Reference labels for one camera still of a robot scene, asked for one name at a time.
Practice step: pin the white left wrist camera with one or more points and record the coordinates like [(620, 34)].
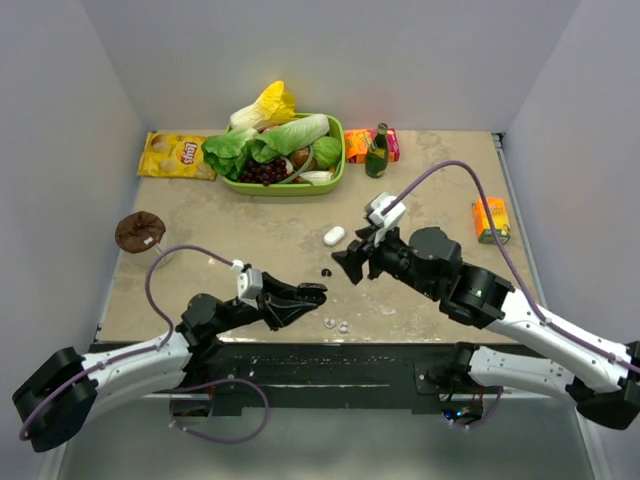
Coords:
[(249, 282)]

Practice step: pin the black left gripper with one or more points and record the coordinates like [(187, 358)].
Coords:
[(280, 315)]

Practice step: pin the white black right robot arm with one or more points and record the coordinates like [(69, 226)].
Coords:
[(599, 376)]

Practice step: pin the yellow napa cabbage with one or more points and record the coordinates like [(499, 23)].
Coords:
[(274, 106)]

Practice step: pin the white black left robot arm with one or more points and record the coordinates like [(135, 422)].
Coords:
[(70, 389)]

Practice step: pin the orange pink snack box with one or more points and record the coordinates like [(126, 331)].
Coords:
[(357, 142)]

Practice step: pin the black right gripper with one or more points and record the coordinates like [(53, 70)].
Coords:
[(357, 252)]

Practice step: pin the white earbud charging case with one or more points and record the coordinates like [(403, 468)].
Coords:
[(333, 236)]

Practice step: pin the green glass bottle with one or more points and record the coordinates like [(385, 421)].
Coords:
[(377, 157)]

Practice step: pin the brown onion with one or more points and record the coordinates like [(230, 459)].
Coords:
[(299, 157)]

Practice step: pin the pale romaine lettuce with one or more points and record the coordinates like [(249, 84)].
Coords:
[(289, 137)]

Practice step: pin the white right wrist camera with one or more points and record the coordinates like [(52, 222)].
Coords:
[(384, 213)]

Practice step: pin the green plastic basket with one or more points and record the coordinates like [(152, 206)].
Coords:
[(292, 188)]

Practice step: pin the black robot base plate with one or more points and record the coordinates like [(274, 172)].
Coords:
[(413, 377)]

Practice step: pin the dark red grapes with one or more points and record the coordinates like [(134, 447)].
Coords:
[(265, 174)]

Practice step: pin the yellow Lays chips bag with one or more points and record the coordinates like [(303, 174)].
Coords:
[(168, 155)]

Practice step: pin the green lettuce leaf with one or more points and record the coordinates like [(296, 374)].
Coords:
[(228, 153)]

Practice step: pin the brown topped beige cup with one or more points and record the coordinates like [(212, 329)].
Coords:
[(143, 237)]

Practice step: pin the orange juice carton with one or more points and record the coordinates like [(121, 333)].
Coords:
[(491, 225)]

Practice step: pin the round green cabbage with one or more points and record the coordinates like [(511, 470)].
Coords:
[(327, 152)]

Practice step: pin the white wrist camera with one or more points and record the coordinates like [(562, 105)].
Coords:
[(384, 213), (249, 282)]

